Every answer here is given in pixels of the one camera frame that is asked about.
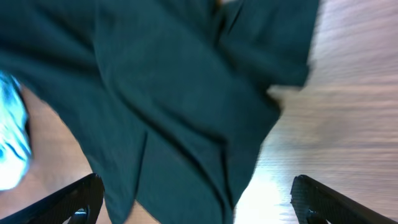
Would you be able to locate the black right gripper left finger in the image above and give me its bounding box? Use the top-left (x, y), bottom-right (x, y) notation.
top-left (1, 173), bottom-right (104, 224)

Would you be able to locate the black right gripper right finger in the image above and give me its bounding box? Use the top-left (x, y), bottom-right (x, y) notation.
top-left (290, 175), bottom-right (397, 224)

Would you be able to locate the black t-shirt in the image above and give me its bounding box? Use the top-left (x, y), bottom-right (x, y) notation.
top-left (1, 0), bottom-right (319, 223)

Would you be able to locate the light blue printed t-shirt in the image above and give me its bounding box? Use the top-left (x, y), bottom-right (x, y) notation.
top-left (1, 72), bottom-right (32, 191)

